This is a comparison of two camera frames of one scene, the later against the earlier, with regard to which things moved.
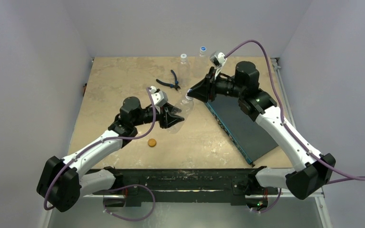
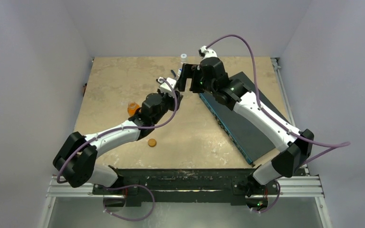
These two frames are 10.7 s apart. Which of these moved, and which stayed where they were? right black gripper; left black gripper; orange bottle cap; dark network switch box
Moved: left black gripper; right black gripper
Stayed: orange bottle cap; dark network switch box
